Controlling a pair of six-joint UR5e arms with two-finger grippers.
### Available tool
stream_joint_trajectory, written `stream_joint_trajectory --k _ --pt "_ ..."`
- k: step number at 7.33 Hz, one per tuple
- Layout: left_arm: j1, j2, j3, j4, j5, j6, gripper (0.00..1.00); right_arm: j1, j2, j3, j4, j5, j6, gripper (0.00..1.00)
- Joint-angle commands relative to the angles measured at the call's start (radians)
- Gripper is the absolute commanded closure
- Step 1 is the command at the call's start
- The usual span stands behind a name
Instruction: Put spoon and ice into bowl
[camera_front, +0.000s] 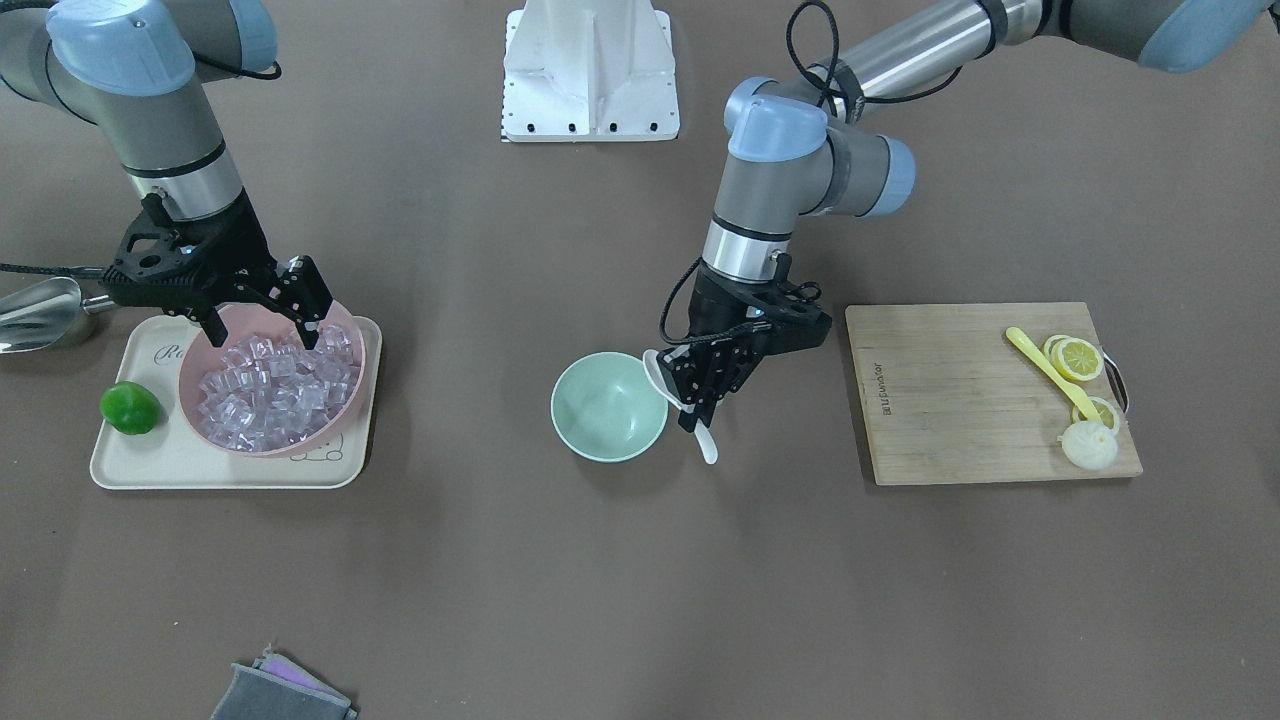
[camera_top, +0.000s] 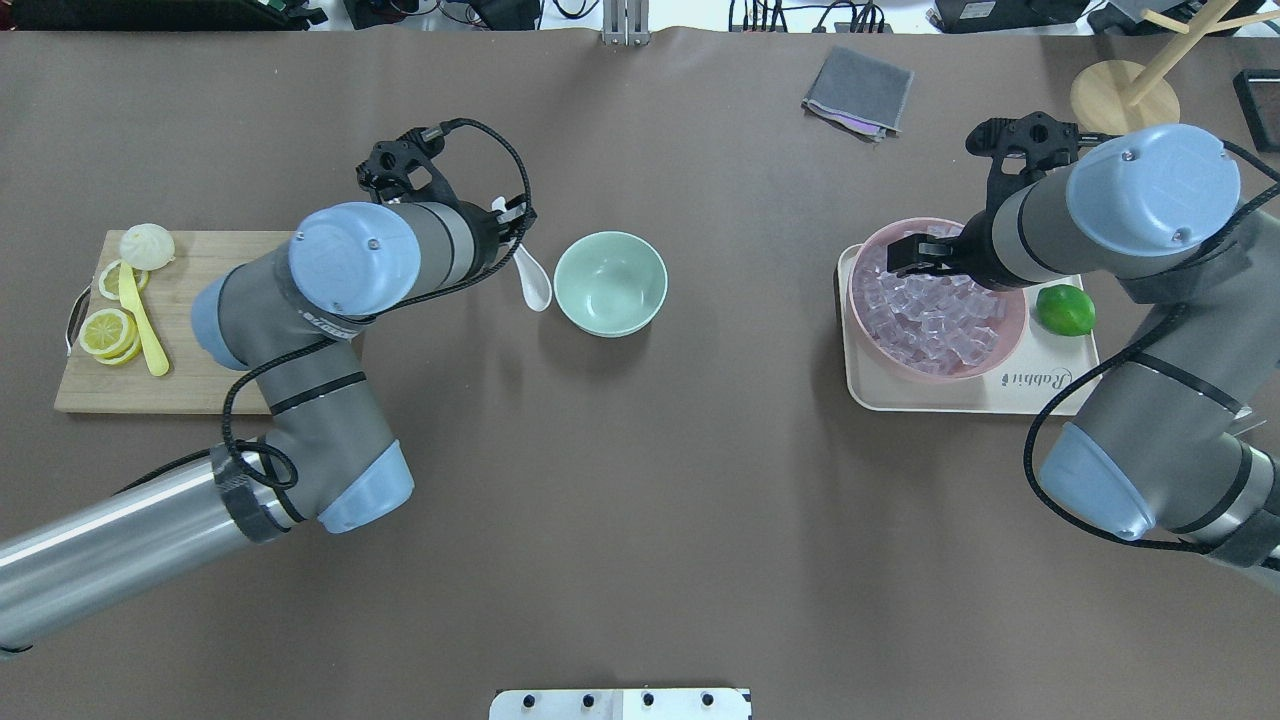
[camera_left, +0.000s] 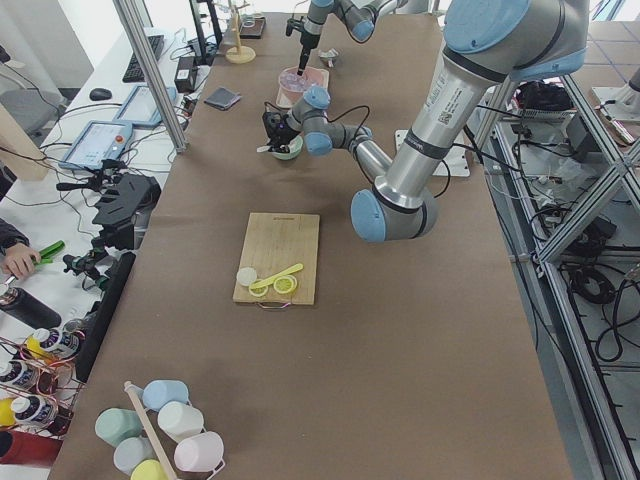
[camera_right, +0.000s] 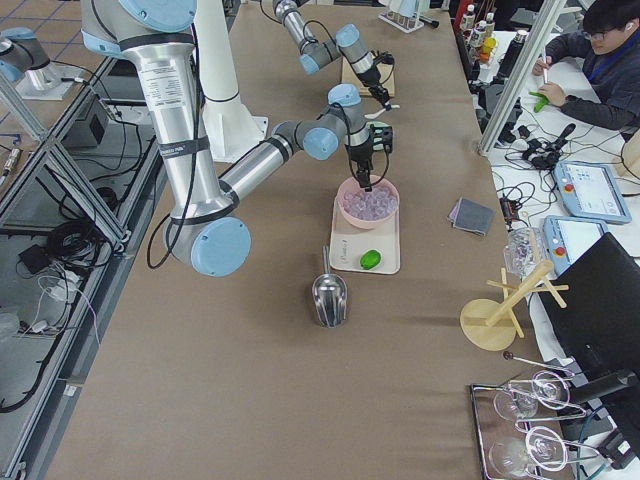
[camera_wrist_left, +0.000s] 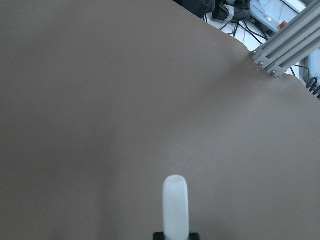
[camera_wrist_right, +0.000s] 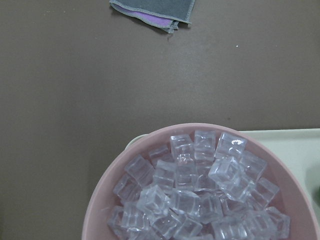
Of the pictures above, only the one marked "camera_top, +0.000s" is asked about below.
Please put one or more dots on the upper lemon slice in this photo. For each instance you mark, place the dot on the upper lemon slice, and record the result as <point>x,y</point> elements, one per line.
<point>109,280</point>

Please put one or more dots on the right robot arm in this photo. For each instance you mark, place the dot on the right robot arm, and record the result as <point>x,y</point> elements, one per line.
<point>1139,451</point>

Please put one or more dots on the pile of clear ice cubes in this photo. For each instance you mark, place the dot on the pile of clear ice cubes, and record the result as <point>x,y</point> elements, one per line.
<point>930,320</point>

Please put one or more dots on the aluminium frame post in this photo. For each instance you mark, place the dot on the aluminium frame post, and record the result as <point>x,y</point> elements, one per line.
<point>625,23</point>

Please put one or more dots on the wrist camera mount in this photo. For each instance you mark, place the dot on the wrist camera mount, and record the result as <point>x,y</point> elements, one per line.
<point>402,169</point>
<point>1024,150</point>

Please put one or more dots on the pink bowl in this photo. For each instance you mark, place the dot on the pink bowl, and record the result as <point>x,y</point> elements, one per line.
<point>1005,335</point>

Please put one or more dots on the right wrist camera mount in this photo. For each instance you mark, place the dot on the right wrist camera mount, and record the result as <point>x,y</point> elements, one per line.
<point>1024,150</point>

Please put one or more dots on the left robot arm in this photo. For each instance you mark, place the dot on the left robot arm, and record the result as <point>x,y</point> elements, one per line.
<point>329,456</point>

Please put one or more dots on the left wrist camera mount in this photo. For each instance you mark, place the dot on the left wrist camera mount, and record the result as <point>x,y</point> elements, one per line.
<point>402,169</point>

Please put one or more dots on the white ceramic spoon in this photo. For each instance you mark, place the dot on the white ceramic spoon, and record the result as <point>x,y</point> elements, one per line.
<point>535,283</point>

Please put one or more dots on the green lime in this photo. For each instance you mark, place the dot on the green lime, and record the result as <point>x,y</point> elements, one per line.
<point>1065,310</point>

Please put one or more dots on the wooden mug tree stand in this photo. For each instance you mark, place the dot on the wooden mug tree stand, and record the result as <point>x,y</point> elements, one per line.
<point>1117,97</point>

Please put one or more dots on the cream serving tray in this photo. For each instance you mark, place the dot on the cream serving tray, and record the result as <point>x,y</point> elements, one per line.
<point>1041,366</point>

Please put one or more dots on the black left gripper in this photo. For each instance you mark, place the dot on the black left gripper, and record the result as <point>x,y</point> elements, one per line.
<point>489,252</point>

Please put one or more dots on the metal cutting board handle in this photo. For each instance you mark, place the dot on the metal cutting board handle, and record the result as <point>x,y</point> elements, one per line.
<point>75,319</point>

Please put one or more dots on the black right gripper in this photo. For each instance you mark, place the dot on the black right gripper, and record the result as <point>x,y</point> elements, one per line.
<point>968,259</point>

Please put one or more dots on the dark wooden tray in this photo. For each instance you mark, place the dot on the dark wooden tray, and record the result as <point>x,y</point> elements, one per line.
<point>1258,95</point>

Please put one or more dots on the green bowl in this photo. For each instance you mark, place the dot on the green bowl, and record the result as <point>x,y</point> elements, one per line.
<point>611,284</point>

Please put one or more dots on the grey folded cloth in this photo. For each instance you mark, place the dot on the grey folded cloth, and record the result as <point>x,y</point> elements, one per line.
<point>862,94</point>

